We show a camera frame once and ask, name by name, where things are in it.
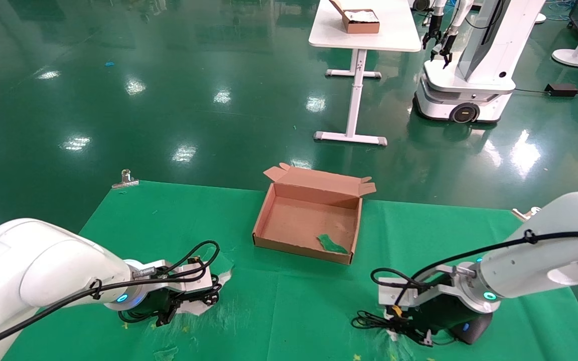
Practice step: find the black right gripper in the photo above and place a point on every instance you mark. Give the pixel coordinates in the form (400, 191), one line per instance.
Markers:
(444, 313)

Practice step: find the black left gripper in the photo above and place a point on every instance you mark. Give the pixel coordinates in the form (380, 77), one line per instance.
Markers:
(156, 305)

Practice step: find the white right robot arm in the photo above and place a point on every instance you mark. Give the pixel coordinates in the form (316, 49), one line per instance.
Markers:
(560, 250)

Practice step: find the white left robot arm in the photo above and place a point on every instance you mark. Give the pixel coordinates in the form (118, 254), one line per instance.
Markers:
(33, 265)

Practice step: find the open brown cardboard box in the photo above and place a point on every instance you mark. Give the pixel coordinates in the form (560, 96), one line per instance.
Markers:
(294, 220)

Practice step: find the small brown box with flap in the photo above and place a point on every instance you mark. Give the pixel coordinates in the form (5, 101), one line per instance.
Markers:
(362, 26)

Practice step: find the green table cloth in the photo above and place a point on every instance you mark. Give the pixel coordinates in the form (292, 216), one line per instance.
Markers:
(279, 311)

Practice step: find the green cloth scrap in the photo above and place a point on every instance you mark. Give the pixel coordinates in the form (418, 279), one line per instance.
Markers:
(330, 243)

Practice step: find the silver binder clip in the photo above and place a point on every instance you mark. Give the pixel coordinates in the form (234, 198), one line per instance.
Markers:
(126, 179)
(522, 214)

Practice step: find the black power adapter brick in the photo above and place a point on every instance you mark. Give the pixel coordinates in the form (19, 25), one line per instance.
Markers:
(562, 90)

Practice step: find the white wheeled background robot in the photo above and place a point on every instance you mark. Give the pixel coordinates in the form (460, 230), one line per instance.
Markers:
(484, 55)

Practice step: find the black background robot gripper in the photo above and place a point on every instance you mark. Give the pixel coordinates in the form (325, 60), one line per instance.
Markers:
(433, 35)
(445, 47)

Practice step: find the white desk with metal leg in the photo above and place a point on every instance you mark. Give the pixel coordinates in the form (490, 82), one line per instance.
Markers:
(369, 35)

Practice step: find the white packing material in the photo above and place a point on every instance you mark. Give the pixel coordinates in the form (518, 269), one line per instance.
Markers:
(362, 15)

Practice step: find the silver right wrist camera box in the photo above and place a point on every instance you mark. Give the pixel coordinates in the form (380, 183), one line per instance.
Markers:
(394, 296)

